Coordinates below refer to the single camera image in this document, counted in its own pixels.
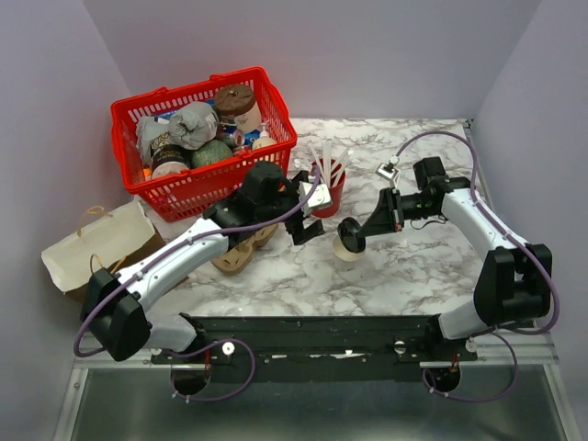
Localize red ribbed cup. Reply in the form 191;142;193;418
312;159;346;219

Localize black mounting base rail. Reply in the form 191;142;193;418
152;316;477;383

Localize black plastic cup lid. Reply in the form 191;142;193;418
337;217;366;254

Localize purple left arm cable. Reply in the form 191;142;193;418
73;164;322;404

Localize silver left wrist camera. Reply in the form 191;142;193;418
299;181;333;216

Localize small white pump bottle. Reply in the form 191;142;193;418
252;123;276;150

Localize green round melon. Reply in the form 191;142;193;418
189;140;233;169

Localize cardboard cup carrier tray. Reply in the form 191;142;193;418
211;224;278;277

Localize red plastic shopping basket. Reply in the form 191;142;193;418
111;67;297;222

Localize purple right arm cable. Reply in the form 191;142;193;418
390;130;560;404

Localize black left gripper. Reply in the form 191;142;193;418
256;172;326;245

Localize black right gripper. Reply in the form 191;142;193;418
357;187;437;237

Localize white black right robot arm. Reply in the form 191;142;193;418
337;157;552;360

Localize grey crumpled bag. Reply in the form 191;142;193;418
136;101;219;164

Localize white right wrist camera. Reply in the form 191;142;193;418
376;156;401;188

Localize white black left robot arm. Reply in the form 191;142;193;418
73;161;329;363

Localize white paper coffee cup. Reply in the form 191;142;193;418
332;235;365;264

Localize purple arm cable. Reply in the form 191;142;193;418
73;164;322;404
390;130;560;404

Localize brown lidded round container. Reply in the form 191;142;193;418
213;84;262;133

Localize black gold labelled jar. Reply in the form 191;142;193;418
150;132;190;179

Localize brown paper bag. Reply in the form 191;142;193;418
41;201;165;303

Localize blue white can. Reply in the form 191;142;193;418
216;125;260;149

